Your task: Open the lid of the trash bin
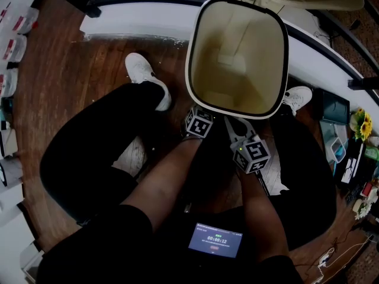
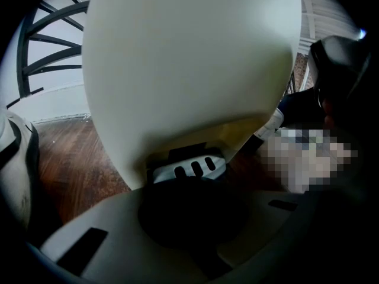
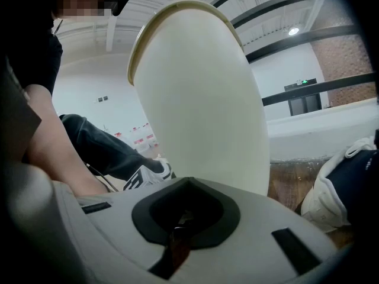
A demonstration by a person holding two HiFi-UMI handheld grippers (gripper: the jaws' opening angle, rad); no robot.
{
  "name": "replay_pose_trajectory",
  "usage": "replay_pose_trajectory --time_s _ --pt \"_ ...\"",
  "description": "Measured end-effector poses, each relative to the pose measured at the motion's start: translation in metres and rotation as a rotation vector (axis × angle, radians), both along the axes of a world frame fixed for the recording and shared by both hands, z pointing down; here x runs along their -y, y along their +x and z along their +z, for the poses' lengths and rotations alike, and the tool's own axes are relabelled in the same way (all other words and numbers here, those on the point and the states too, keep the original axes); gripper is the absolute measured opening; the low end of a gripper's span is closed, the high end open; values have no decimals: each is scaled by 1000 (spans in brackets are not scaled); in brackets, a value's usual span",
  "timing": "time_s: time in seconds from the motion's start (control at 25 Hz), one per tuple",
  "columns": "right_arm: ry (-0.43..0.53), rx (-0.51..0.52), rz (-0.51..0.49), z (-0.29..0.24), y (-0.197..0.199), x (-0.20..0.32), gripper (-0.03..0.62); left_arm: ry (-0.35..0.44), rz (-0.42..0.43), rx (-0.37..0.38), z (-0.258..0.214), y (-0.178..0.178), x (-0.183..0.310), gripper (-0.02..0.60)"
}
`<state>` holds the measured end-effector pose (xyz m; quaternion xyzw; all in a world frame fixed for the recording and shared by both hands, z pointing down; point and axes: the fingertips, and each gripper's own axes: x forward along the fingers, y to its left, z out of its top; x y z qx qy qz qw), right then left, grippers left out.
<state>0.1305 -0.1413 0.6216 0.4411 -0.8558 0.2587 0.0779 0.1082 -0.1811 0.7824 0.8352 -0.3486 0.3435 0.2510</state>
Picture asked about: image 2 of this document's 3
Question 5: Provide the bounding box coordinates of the person's white shoe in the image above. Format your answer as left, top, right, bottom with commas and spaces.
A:
253, 107, 285, 142

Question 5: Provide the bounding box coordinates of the person's dark trouser leg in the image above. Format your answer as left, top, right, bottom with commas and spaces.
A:
278, 86, 326, 129

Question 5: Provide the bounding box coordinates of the person's head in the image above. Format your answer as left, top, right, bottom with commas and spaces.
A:
259, 98, 359, 193

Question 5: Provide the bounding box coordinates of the white slatted panel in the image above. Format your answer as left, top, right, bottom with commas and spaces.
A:
297, 0, 361, 49

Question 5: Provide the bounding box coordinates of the black stair railing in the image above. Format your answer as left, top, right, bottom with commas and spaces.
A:
6, 0, 97, 109

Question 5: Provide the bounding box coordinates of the white trash bin lid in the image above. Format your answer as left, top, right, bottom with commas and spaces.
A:
82, 0, 303, 191

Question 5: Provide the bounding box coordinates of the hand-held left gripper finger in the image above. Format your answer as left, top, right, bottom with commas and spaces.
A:
0, 108, 40, 232

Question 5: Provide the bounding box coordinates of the black head-worn camera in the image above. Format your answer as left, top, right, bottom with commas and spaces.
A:
309, 35, 372, 109

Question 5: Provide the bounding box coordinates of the white trash bin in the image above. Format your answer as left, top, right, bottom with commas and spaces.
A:
38, 143, 329, 284

